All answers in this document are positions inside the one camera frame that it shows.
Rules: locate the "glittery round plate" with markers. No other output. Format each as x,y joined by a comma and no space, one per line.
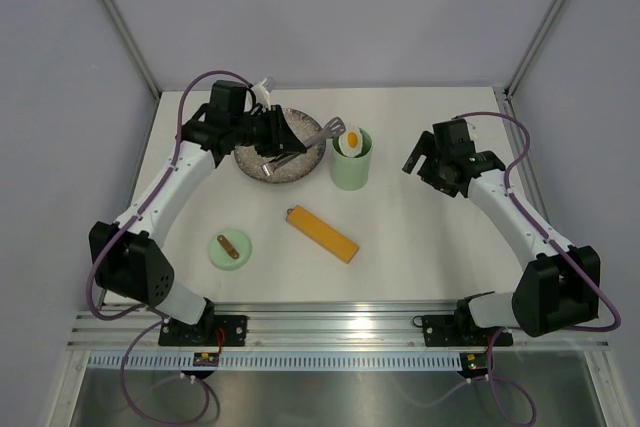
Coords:
303,126

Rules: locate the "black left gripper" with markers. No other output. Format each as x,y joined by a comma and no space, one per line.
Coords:
281,139

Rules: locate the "metal food tongs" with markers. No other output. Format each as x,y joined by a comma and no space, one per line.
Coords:
332,129

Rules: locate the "aluminium right frame rail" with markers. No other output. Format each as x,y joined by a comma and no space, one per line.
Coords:
515,137

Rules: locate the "white slotted cable duct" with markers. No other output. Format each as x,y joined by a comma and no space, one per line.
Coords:
281,361

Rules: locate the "green cylindrical lunch container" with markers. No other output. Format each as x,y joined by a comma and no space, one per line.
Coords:
351,174

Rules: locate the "toy fried egg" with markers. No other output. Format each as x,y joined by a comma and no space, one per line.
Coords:
351,143

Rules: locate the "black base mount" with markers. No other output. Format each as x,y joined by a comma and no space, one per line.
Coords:
230,330
447,331

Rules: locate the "aluminium front rail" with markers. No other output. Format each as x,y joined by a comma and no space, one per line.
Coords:
333,326

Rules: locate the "aluminium corner frame post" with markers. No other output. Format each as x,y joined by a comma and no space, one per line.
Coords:
550,17

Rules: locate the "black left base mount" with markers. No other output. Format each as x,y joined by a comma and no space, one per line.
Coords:
230,330

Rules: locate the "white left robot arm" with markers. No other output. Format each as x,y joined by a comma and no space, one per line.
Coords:
127,253

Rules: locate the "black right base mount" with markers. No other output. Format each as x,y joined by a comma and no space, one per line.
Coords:
447,331

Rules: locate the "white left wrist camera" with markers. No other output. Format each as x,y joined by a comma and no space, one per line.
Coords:
262,90

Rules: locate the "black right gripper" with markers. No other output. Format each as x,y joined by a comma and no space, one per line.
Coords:
426,146

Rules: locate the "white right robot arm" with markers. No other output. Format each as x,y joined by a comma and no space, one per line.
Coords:
557,287

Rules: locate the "green round lid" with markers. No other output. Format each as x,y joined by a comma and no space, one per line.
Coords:
230,250

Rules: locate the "yellow rectangular box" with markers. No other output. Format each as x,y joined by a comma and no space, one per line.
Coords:
322,233

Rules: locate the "aluminium left frame post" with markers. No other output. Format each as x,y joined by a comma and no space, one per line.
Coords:
123,32

